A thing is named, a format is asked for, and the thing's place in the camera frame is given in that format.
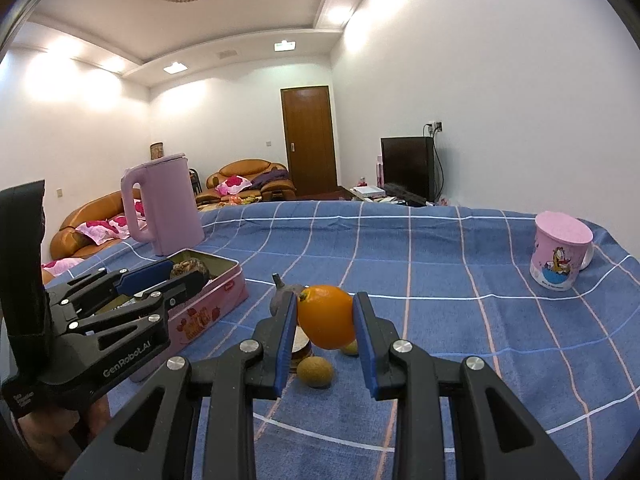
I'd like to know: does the orange leather armchair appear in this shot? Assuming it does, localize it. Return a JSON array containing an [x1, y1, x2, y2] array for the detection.
[[206, 159, 297, 205]]

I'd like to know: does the long orange leather sofa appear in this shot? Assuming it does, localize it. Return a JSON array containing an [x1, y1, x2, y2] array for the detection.
[[50, 191, 132, 261]]

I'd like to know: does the pink cartoon mug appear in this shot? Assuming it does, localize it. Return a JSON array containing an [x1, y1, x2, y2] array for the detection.
[[529, 211, 595, 292]]

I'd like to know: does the pink electric kettle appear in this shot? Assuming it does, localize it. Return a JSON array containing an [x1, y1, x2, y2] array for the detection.
[[120, 153, 205, 257]]

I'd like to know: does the brown kiwi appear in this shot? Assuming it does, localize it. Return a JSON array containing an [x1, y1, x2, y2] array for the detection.
[[296, 356, 335, 389]]

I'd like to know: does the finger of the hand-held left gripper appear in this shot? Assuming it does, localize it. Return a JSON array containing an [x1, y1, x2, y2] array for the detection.
[[45, 258, 174, 320], [64, 271, 210, 339]]

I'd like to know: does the pink metal tin box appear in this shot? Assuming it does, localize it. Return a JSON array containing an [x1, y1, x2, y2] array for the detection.
[[107, 248, 247, 383]]

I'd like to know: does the brown wooden door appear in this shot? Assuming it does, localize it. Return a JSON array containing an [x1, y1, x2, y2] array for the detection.
[[280, 85, 337, 200]]

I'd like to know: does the black flat television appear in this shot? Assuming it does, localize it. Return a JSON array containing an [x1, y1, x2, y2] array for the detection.
[[380, 136, 436, 203]]

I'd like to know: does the white television stand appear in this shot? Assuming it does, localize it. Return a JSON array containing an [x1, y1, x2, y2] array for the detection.
[[350, 185, 431, 207]]

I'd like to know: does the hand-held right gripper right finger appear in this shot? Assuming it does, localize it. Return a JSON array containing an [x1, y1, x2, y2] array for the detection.
[[351, 290, 583, 480]]

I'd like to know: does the wooden coffee table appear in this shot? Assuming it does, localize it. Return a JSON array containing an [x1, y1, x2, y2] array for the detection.
[[197, 195, 263, 207]]

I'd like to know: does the oval orange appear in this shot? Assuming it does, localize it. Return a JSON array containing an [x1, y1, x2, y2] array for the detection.
[[297, 285, 357, 351]]

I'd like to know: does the round purple turnip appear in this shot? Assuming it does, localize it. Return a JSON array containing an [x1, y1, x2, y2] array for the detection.
[[270, 273, 306, 317]]

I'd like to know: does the halved dark passion fruit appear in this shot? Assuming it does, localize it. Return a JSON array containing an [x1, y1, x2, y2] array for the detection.
[[170, 257, 211, 281]]

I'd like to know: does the round cake jar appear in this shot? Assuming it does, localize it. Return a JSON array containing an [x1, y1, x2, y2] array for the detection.
[[290, 325, 313, 366]]

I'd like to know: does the purple blanket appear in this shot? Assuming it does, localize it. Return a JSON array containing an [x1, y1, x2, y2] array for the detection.
[[250, 170, 292, 191]]

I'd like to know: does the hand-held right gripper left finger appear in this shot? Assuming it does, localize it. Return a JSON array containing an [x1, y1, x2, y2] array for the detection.
[[62, 290, 301, 480]]

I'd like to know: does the black power cable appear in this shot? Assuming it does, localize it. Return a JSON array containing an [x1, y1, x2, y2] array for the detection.
[[433, 132, 446, 201]]

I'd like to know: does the blue checked tablecloth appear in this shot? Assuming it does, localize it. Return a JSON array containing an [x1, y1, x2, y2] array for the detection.
[[42, 200, 640, 480]]

